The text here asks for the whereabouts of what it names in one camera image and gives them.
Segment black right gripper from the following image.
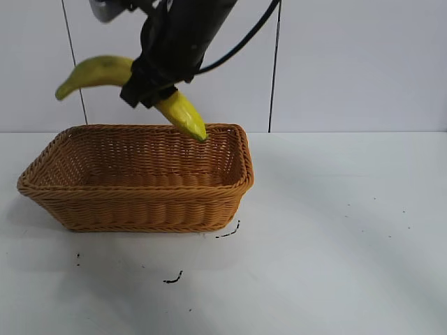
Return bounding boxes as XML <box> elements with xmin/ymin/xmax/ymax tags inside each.
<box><xmin>119</xmin><ymin>0</ymin><xmax>234</xmax><ymax>110</ymax></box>

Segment yellow banana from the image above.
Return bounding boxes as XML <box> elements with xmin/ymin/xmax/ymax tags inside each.
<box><xmin>54</xmin><ymin>55</ymin><xmax>207</xmax><ymax>142</ymax></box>

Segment tan woven wicker basket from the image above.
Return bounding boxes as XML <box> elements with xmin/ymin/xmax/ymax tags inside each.
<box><xmin>17</xmin><ymin>122</ymin><xmax>256</xmax><ymax>234</ymax></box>

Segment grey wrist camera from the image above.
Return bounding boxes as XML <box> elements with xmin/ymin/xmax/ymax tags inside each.
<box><xmin>90</xmin><ymin>0</ymin><xmax>131</xmax><ymax>24</ymax></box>

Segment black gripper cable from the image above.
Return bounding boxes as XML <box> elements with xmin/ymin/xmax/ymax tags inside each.
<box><xmin>193</xmin><ymin>0</ymin><xmax>282</xmax><ymax>75</ymax></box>

